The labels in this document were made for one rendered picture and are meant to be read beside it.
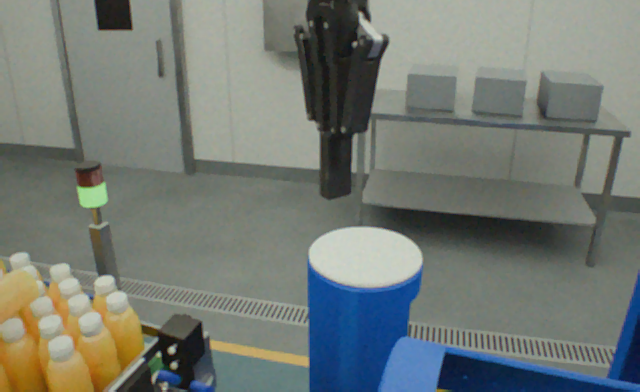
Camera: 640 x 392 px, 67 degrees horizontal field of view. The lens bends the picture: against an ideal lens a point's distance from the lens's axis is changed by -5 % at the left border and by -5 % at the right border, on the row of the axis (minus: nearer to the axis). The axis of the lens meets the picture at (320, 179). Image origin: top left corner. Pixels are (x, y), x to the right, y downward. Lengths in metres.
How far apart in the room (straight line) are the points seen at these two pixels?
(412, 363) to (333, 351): 0.64
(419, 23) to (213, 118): 1.88
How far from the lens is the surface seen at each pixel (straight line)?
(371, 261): 1.22
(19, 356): 1.06
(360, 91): 0.46
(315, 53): 0.49
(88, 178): 1.28
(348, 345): 1.24
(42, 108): 5.45
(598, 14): 4.00
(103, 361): 1.03
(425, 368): 0.65
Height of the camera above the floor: 1.67
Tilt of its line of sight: 22 degrees down
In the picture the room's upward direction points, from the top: straight up
